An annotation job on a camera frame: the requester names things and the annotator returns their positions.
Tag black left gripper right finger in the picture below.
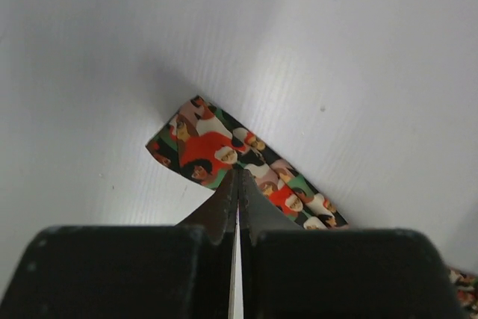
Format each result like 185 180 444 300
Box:
238 170 467 318

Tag colourful patterned necktie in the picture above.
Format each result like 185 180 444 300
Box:
146 97 477 318

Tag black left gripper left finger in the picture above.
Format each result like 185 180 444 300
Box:
1 170 239 318

